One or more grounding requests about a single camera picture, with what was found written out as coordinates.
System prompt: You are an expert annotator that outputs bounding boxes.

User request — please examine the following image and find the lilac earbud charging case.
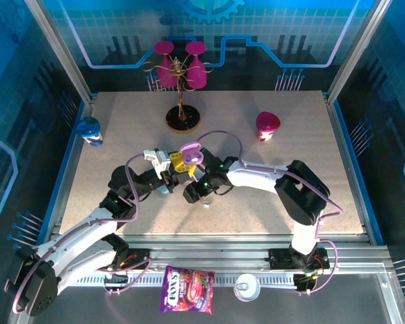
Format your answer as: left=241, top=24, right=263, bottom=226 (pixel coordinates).
left=179, top=141, right=205, bottom=167

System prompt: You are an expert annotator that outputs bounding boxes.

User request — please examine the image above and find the blue lidded cup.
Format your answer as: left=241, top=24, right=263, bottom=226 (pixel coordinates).
left=75, top=115, right=105, bottom=147

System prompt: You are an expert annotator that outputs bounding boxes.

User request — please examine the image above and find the pink lidded cup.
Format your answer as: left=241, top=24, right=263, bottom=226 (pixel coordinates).
left=255, top=111, right=281, bottom=142

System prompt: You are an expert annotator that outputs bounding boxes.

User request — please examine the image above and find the pink wine glass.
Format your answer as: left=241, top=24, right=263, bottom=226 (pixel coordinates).
left=184, top=40, right=209, bottom=90
left=153, top=40, right=178, bottom=89

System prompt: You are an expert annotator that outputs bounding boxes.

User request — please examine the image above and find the small black control box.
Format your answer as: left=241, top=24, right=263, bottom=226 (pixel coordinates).
left=103, top=269, right=129, bottom=295
left=293, top=271, right=320, bottom=295

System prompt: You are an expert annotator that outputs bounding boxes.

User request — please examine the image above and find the purple Fox's candy bag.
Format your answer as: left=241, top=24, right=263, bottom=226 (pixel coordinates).
left=159, top=265, right=216, bottom=315

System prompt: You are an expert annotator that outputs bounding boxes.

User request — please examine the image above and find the gold wire glass rack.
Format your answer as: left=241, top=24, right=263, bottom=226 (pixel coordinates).
left=140, top=56, right=215, bottom=134

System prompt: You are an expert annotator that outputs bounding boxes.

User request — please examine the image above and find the aluminium side rail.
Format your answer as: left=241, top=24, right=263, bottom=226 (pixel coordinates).
left=45, top=94, right=97, bottom=237
left=323, top=92, right=375, bottom=244

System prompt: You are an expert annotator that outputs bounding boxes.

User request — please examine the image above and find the aluminium front rail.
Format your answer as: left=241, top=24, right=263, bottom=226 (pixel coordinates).
left=30, top=232, right=396, bottom=288

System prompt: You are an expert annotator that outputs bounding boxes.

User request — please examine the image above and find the white slotted cable duct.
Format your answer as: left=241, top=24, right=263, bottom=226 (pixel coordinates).
left=40, top=273, right=298, bottom=287

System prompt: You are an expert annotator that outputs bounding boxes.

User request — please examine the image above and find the aluminium frame post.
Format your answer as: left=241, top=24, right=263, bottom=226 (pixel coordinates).
left=325, top=0, right=394, bottom=102
left=23, top=0, right=94, bottom=104

